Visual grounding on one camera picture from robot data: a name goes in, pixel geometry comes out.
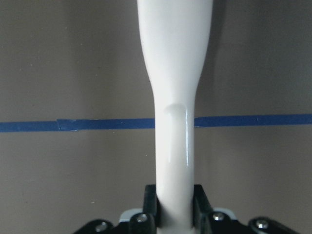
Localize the beige hand brush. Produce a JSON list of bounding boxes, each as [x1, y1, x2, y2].
[[137, 0, 213, 234]]

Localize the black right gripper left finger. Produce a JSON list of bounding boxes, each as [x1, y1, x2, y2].
[[143, 184, 161, 226]]

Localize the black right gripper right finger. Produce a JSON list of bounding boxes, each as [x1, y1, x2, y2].
[[193, 184, 213, 226]]

